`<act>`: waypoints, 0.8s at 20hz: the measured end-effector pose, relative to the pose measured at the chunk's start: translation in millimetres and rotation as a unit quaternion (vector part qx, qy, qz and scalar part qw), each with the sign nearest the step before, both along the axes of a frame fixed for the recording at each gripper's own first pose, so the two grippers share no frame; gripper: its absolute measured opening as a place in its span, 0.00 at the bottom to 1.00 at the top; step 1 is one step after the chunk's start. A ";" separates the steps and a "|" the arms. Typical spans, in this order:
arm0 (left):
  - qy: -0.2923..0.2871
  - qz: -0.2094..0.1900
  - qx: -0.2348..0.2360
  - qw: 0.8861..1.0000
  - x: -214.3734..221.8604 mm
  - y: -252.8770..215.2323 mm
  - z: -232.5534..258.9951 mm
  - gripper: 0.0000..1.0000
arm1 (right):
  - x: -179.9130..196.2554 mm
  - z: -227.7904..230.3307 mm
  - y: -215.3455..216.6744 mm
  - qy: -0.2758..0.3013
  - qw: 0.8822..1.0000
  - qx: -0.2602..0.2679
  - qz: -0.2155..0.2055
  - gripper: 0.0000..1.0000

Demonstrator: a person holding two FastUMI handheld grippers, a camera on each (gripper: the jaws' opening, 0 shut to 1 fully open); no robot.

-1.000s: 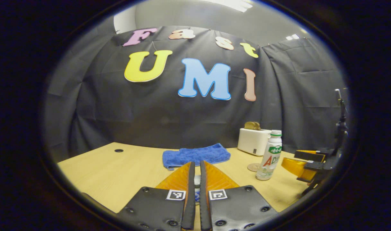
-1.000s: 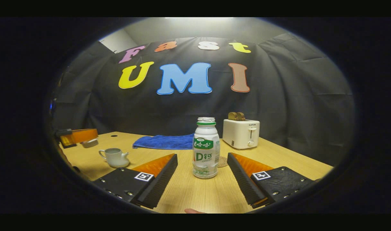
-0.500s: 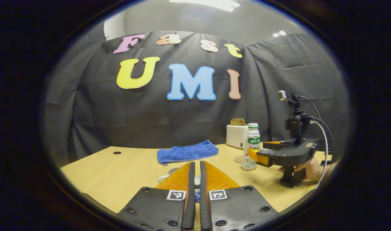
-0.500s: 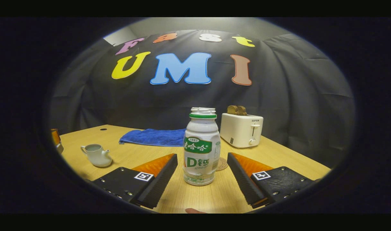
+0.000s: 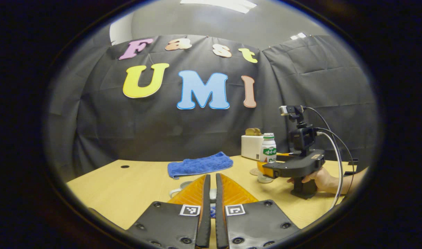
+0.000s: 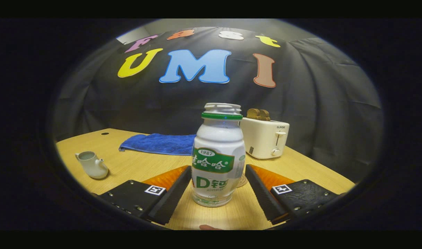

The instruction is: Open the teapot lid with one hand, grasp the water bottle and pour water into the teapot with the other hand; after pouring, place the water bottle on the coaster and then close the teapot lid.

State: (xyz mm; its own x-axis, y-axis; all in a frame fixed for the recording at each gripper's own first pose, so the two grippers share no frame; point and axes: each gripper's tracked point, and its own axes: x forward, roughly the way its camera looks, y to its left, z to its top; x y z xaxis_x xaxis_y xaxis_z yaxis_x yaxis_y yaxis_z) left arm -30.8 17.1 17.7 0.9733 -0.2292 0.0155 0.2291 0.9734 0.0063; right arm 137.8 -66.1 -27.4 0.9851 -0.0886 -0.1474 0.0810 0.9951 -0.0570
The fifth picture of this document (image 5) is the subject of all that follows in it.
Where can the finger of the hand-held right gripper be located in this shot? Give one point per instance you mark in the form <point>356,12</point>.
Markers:
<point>261,167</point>
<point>285,157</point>

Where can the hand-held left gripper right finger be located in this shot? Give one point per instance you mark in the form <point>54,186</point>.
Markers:
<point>220,214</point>

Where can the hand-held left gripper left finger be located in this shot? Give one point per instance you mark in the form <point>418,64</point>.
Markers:
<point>204,214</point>

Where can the white water bottle green label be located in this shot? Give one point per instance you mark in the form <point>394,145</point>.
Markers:
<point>268,145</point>

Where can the white teacup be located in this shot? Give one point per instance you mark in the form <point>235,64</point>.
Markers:
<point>176,191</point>

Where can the white toaster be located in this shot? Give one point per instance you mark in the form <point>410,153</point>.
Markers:
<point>250,147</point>

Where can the brown toast slice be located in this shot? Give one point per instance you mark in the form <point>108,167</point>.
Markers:
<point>257,131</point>
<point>249,132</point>

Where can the blue towel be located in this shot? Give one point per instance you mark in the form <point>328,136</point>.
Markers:
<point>197,165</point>

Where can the small black block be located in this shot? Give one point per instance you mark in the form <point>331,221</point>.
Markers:
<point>350,173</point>
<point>353,161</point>

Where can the black backdrop cloth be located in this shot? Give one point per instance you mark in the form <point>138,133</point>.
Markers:
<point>127,121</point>

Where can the small ceiling light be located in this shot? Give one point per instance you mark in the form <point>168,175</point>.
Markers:
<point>298,36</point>

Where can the large ceiling light panel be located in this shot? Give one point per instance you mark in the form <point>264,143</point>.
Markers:
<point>217,4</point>

